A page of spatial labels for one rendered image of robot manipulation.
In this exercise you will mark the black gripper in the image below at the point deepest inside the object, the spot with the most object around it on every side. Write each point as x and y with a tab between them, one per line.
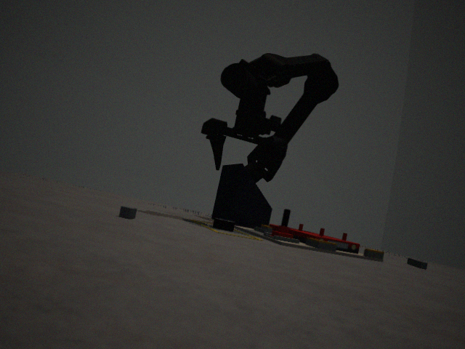
215	130

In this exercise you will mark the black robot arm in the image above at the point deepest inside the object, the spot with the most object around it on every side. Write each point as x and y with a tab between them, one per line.
250	82

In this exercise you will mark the black wheel with grey hub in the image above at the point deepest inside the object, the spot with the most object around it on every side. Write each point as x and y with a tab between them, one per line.
223	224

